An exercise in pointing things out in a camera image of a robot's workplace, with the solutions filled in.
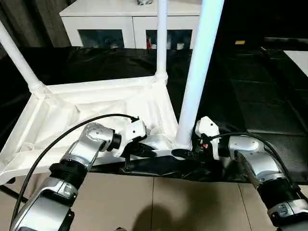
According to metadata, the white plastic table top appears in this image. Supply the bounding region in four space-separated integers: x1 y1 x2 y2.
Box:
0 73 193 186

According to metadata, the black mat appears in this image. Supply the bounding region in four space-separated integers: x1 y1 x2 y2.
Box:
0 45 308 185

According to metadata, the white flat board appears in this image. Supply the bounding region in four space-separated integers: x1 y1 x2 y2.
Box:
282 50 308 73

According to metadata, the black stand leg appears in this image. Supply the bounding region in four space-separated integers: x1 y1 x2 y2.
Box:
0 179 28 203

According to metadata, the white cabinet with glass doors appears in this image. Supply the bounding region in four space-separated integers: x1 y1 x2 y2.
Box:
59 0 202 50

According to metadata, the grey curtain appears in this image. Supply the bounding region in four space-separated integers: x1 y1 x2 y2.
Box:
0 0 72 49

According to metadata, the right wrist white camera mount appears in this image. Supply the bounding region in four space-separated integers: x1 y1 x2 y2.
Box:
194 116 221 161

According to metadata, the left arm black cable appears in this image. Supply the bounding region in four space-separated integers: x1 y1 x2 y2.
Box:
9 114 140 231

